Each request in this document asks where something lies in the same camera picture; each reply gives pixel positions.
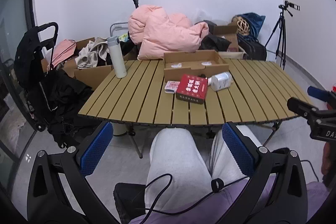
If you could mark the cardboard box of clothes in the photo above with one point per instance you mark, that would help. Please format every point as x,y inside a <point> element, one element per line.
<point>89,77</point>

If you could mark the pink cloth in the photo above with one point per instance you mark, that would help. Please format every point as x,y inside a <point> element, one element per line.
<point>64,49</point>

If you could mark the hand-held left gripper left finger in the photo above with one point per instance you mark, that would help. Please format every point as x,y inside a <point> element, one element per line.
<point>97,145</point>

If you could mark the open cardboard box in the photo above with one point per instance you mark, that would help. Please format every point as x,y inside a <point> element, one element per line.
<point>228,37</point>

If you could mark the pink puffy jacket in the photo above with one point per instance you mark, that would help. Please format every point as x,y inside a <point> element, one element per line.
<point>162,35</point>

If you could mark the camera on tripod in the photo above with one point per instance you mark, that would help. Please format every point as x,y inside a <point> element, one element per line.
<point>284,7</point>

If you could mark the beige clothes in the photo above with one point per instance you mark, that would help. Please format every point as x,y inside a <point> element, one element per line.
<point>88,56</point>

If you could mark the black suitcase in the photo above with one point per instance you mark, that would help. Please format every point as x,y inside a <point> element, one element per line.
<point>253,49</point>

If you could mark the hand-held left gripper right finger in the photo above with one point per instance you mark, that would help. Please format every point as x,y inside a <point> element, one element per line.
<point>237,150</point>

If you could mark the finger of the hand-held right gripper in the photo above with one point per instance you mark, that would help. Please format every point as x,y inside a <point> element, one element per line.
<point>316,92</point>
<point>299,106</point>

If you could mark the pink tissue packet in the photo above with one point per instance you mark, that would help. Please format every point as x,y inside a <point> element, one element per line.
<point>172,86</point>

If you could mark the dark bag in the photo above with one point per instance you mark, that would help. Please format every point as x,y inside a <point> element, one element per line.
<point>210,24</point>

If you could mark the grey metal frame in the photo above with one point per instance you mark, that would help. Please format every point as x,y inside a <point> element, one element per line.
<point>115,26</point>

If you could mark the person's leg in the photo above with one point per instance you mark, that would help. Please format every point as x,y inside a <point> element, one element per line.
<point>225,163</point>
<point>176,158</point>

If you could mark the small white red packet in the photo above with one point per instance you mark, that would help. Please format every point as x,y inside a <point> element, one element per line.
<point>176,65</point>

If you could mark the purple garment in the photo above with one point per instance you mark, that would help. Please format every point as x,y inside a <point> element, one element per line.
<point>262,203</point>

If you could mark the black jacket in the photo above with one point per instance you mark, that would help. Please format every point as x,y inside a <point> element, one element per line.
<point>214,43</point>

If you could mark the white round sticker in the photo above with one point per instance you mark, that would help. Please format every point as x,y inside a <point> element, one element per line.
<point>207,63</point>

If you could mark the white thermos bottle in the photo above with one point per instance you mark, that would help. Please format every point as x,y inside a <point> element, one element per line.
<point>116,61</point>

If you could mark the white plastic jar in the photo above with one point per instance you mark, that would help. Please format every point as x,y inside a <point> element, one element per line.
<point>220,81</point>

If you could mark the black clothing pile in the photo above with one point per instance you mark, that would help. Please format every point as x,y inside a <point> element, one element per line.
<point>68,98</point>

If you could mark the blue bag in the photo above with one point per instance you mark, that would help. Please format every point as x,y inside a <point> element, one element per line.
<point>256,22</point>

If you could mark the slatted wooden folding table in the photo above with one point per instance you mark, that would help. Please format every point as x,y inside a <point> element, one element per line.
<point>147,98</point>

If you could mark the person's right leg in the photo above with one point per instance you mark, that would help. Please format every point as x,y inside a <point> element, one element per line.
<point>225,163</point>

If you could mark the woven bamboo basket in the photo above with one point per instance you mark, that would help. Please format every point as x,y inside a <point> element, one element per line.
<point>244,26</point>

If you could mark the person's left leg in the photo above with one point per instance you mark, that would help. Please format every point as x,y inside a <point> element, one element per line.
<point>176,158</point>

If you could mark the black tripod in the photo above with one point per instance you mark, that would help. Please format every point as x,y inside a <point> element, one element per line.
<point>281,35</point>

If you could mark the red cardboard box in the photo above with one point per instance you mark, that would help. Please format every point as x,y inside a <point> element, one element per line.
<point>190,87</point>

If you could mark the shallow cardboard tray box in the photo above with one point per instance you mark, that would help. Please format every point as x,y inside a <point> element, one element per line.
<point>191,71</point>

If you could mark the glass sliding door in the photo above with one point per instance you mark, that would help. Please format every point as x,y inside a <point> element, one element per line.
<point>13,43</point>

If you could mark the person's right hand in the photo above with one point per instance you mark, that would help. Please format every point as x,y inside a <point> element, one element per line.
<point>328,158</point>

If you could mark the beige cloth bag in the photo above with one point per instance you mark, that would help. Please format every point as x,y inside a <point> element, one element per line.
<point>233,55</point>

